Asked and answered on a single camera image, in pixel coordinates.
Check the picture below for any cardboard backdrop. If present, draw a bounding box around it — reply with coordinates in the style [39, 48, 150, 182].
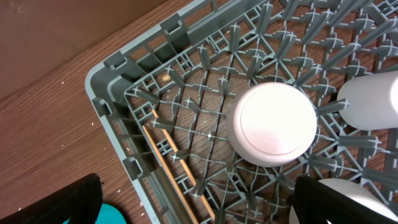
[1, 0, 163, 98]

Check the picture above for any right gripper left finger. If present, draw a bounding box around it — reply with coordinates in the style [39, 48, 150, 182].
[1, 173, 103, 224]

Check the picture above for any wooden chopstick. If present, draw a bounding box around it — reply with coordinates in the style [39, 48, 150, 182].
[142, 125, 199, 224]
[162, 128, 215, 221]

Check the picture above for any white saucer bowl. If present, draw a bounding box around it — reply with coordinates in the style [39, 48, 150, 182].
[288, 178, 398, 224]

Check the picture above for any teal plastic tray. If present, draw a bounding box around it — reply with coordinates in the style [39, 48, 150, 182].
[63, 203, 127, 224]

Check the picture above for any grey dish rack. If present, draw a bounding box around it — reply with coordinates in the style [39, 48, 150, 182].
[85, 0, 397, 223]

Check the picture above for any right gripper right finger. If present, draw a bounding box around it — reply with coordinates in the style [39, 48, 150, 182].
[292, 174, 398, 224]

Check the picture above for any white cup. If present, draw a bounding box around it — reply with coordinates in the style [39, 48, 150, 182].
[338, 72, 397, 130]

